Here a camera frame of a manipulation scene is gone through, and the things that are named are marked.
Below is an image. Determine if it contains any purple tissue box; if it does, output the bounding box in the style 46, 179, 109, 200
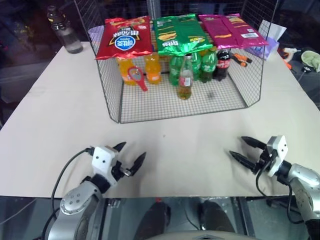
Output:
243, 19, 288, 62

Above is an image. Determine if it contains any clear plastic water bottle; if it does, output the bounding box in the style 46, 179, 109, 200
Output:
46, 5, 84, 55

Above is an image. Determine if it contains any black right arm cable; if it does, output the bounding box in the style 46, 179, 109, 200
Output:
255, 162, 305, 225

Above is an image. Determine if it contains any white glue gun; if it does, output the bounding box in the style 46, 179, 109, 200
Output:
282, 47, 302, 62

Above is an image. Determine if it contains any black wire mesh rack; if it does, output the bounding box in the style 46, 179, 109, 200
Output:
73, 0, 280, 125

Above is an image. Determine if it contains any green chip bag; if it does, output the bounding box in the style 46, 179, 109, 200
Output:
152, 13, 214, 57

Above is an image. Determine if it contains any orange and black hand tool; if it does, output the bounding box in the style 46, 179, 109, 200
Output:
230, 52, 253, 67

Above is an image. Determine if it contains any red bottle opener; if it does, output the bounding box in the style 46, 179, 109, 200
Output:
127, 66, 149, 93

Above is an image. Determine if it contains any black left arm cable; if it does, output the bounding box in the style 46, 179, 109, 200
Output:
41, 147, 96, 238

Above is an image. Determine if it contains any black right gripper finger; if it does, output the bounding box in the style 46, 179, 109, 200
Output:
228, 150, 260, 175
240, 136, 268, 151

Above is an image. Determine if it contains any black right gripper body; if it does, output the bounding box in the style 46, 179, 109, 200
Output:
254, 146, 273, 175

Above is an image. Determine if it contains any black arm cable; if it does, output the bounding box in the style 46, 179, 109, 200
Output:
41, 147, 96, 238
255, 162, 305, 225

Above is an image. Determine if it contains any orange soda bottle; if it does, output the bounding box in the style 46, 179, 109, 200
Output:
144, 52, 163, 86
116, 56, 142, 87

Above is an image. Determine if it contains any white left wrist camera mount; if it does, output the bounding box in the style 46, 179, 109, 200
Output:
91, 145, 120, 187

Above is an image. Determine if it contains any lilac plastic pack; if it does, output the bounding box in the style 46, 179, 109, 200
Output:
87, 24, 106, 44

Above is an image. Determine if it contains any cola bottle red label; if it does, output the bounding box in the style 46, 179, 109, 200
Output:
212, 48, 233, 82

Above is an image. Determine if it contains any green soda bottle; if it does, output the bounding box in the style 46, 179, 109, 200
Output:
168, 55, 187, 87
189, 50, 203, 82
200, 46, 219, 85

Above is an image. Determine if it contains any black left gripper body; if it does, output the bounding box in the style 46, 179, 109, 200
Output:
111, 159, 133, 181

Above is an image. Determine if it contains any magenta chip bag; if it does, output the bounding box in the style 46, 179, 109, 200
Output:
197, 13, 270, 50

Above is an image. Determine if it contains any glass bottle red label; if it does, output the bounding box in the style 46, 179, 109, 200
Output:
176, 53, 195, 101

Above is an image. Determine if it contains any pale green cloth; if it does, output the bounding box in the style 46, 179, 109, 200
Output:
300, 49, 320, 74

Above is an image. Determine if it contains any red chip bag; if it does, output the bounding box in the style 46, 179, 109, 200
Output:
94, 15, 154, 61

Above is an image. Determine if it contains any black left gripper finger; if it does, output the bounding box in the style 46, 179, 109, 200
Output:
128, 151, 147, 177
112, 141, 127, 153

